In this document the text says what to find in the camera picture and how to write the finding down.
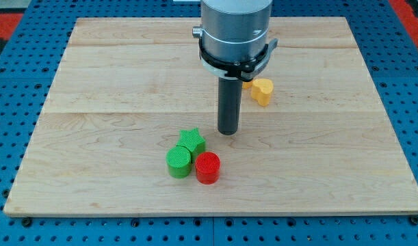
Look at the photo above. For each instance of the yellow heart block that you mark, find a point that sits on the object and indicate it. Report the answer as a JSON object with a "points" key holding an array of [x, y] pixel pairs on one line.
{"points": [[262, 90]]}

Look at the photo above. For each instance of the wooden board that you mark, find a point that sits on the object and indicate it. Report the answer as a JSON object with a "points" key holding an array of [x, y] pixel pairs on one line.
{"points": [[125, 87]]}

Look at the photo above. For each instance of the green star block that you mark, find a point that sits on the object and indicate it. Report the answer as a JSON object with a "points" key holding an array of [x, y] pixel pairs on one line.
{"points": [[193, 142]]}

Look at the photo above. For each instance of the orange block behind tool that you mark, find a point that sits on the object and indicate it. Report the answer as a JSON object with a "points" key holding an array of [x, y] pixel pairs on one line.
{"points": [[246, 85]]}

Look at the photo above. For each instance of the red cylinder block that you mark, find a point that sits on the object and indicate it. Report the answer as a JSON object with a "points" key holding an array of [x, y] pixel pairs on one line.
{"points": [[208, 168]]}

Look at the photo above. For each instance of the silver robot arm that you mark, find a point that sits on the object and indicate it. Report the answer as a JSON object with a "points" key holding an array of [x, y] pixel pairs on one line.
{"points": [[233, 30]]}

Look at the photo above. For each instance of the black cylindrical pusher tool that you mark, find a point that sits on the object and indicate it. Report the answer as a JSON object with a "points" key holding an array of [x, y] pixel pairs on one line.
{"points": [[229, 101]]}

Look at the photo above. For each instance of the green cylinder block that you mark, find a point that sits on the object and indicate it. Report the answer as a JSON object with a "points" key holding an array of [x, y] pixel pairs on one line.
{"points": [[178, 160]]}

